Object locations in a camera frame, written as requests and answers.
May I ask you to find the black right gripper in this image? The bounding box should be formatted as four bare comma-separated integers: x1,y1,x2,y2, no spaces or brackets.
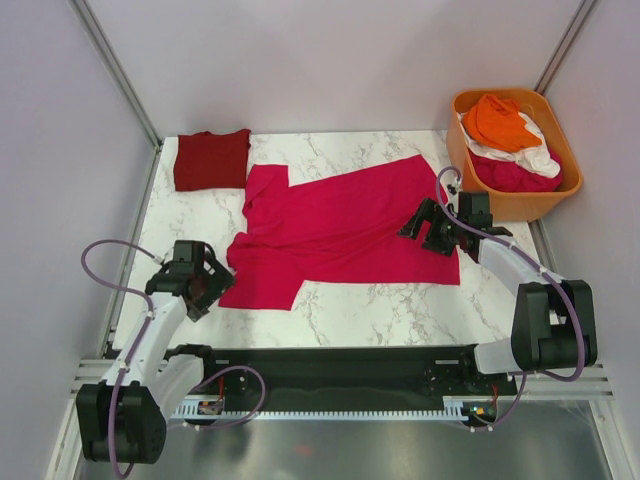
397,198,467,258

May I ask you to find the magenta t-shirt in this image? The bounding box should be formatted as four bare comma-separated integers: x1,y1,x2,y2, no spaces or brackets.
469,151,563,193
219,155,460,311

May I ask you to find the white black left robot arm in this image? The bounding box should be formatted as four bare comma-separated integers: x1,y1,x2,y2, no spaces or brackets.
75,240,235,466

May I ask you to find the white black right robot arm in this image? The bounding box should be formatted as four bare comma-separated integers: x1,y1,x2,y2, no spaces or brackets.
398,192,597,394

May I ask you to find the orange plastic laundry basket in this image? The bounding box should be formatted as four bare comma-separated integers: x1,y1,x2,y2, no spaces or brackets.
446,88,583,221

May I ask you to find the magenta t-shirt in basket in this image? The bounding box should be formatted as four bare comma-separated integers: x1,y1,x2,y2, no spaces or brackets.
469,151,563,193

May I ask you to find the orange t-shirt in basket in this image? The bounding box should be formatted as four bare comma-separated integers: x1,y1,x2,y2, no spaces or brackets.
461,94,542,153

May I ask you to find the white t-shirt in basket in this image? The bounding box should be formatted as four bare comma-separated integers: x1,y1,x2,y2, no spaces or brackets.
462,112,561,178

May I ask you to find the folded dark red t-shirt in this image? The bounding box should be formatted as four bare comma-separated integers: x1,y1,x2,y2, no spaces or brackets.
173,129,251,192

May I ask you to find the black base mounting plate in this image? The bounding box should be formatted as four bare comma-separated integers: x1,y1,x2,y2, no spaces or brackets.
165,345,517,413

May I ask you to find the white slotted cable duct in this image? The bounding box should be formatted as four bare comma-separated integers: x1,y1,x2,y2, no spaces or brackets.
170,396,498,422

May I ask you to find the aluminium frame rail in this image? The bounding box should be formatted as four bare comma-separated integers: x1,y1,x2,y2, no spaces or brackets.
71,359,614,401

